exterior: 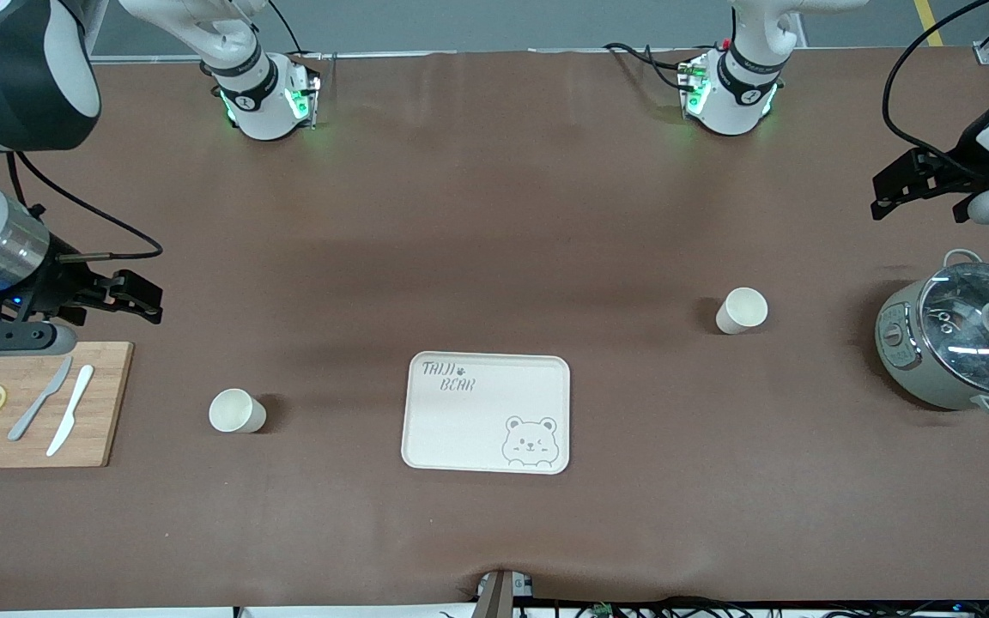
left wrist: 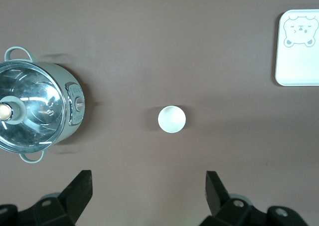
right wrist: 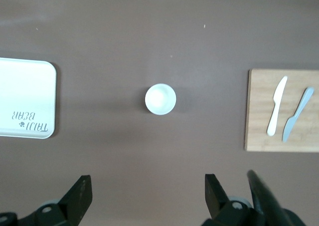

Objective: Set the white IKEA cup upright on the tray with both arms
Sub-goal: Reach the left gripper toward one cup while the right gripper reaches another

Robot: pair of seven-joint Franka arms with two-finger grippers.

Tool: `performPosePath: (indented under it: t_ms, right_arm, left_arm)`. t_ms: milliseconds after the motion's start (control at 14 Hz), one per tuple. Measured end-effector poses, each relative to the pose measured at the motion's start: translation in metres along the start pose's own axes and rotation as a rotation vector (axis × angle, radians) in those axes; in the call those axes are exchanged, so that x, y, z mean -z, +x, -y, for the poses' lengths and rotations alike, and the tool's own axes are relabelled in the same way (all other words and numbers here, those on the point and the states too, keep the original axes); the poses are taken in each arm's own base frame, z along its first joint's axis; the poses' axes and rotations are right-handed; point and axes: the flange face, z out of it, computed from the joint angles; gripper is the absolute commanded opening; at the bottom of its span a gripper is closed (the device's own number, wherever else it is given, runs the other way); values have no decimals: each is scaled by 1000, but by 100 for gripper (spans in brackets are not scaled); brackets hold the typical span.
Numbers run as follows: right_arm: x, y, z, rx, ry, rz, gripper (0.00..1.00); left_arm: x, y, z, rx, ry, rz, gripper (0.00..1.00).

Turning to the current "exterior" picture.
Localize white IKEA cup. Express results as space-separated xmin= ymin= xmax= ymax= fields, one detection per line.
xmin=715 ymin=287 xmax=769 ymax=336
xmin=209 ymin=388 xmax=268 ymax=434

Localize cream bear print tray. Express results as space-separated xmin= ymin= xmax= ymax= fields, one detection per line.
xmin=401 ymin=351 xmax=572 ymax=476

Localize wooden cutting board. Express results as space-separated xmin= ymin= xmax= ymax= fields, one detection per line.
xmin=0 ymin=342 xmax=135 ymax=470

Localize grey plastic knife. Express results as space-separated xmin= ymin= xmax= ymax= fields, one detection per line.
xmin=8 ymin=356 xmax=74 ymax=443

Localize white plastic knife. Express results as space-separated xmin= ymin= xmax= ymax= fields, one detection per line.
xmin=46 ymin=365 xmax=95 ymax=457

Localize glass pot lid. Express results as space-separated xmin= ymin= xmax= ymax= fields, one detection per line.
xmin=918 ymin=262 xmax=989 ymax=398

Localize grey-green cooking pot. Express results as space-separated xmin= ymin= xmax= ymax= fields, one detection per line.
xmin=875 ymin=249 xmax=989 ymax=421

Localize brown table mat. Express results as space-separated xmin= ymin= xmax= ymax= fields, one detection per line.
xmin=0 ymin=47 xmax=989 ymax=613

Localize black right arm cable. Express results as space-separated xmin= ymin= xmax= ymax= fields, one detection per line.
xmin=3 ymin=150 xmax=164 ymax=262

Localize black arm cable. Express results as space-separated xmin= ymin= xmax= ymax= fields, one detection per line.
xmin=882 ymin=0 xmax=989 ymax=181
xmin=3 ymin=150 xmax=164 ymax=262

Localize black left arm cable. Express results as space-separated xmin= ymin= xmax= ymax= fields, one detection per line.
xmin=882 ymin=0 xmax=989 ymax=181

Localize black left base cables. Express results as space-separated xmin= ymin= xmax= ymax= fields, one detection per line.
xmin=602 ymin=41 xmax=703 ymax=92

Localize black right base cable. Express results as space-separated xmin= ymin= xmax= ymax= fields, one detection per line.
xmin=267 ymin=0 xmax=306 ymax=58

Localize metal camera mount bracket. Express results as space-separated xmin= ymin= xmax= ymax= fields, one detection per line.
xmin=475 ymin=569 xmax=536 ymax=618

